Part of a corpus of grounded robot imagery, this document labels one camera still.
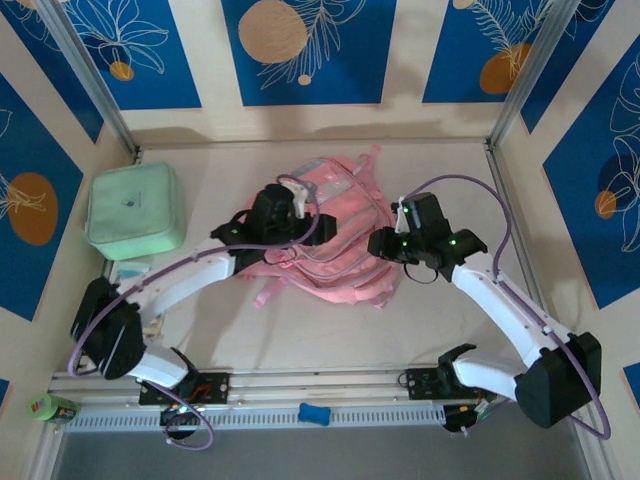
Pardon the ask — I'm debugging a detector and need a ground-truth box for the grey slotted cable duct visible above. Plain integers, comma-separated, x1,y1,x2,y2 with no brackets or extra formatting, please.
64,404,446,434

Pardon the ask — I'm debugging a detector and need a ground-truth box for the light blue printed packet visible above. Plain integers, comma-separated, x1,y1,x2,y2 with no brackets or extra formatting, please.
112,257,152,281

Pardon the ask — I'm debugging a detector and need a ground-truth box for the green tape roll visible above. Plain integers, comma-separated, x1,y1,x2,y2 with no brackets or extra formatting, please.
25,392,81,426

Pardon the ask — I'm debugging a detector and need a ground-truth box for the pink school backpack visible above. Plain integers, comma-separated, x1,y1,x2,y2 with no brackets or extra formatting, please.
239,144,401,310

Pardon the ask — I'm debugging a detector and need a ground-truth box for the mint green zipped case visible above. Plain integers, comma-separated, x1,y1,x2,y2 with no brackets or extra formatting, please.
85,161,189,261

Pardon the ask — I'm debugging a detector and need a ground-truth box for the aluminium table edge rail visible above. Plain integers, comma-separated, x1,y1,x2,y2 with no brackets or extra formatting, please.
47,362,586,404

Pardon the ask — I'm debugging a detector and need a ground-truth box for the aluminium frame leg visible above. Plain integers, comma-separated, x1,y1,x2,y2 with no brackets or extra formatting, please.
27,424,66,480
567,399,619,480

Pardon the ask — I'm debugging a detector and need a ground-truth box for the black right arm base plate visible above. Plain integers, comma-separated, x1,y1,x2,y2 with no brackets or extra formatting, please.
407,367,497,401

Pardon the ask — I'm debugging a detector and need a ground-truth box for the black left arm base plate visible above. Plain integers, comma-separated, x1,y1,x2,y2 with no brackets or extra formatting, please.
138,372,231,406

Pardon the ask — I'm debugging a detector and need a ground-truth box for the black cable mount bracket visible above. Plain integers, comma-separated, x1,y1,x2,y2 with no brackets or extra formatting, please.
442,403,496,436
159,402,202,441

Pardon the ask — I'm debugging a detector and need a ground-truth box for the aluminium frame post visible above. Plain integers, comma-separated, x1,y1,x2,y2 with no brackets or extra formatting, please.
488,0,585,147
37,0,141,156

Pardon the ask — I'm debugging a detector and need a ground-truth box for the blue bone-shaped block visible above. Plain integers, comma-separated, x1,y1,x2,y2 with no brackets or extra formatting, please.
298,402,331,427

